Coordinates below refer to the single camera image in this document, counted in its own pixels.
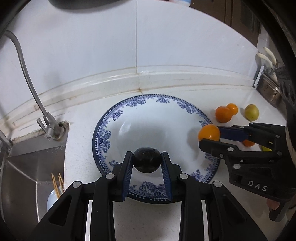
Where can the stainless steel sink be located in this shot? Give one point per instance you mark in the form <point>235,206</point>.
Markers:
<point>26,182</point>

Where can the white cup with chopsticks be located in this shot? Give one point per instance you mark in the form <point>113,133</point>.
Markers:
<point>58,190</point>

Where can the white knife handle lower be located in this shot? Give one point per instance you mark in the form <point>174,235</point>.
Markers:
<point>267,62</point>

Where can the dark plum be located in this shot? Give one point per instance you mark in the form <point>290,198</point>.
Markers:
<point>146,160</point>

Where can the small orange behind gripper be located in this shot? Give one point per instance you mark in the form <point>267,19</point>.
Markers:
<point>248,143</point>

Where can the white knife handle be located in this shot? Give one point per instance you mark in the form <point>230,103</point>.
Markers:
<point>267,62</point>
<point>271,55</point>

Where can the person's right hand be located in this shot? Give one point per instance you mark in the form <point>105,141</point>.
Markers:
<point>273,205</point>

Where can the blue white bottle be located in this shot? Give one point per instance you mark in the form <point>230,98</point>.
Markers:
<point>186,3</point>

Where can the steel kitchen faucet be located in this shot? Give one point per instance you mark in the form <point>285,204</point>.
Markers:
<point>53,130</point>

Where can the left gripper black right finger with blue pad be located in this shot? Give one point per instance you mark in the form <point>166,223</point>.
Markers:
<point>210,205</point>

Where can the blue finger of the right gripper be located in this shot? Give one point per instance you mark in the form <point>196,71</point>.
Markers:
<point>232,133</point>

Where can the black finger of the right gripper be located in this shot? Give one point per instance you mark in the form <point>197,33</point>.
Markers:
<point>219,149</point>

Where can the black frying pan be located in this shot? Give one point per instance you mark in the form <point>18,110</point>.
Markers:
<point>80,4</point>

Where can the large orange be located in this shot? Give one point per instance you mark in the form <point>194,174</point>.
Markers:
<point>223,114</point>

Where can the large yellow-green pear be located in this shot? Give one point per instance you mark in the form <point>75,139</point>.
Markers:
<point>251,112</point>

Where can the small orange kumquat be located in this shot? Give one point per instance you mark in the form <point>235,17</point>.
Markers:
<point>233,108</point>

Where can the white knife handle upper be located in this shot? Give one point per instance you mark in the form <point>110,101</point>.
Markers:
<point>271,55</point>

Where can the small orange mandarin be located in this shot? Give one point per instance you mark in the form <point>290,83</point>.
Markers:
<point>210,132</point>

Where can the green apple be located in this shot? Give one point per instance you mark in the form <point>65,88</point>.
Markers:
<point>265,149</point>

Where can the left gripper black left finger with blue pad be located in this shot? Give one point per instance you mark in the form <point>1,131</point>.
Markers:
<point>67,218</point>

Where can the dark wooden cabinet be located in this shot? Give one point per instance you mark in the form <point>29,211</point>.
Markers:
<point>234,13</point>

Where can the blue white porcelain plate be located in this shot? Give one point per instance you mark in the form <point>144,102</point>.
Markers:
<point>166,123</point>

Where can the steel cooking pot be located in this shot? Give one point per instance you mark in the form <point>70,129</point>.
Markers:
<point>269,90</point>

